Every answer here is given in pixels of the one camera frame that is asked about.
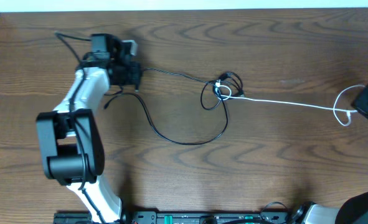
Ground white usb cable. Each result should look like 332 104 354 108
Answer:
214 80 366 127

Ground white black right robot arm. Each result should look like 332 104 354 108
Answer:
288 84 368 224

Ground smooth black usb cable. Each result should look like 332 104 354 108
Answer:
103 81 230 146

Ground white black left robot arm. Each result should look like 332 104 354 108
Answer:
35 34 142 223

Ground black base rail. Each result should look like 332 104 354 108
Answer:
52 211 290 224

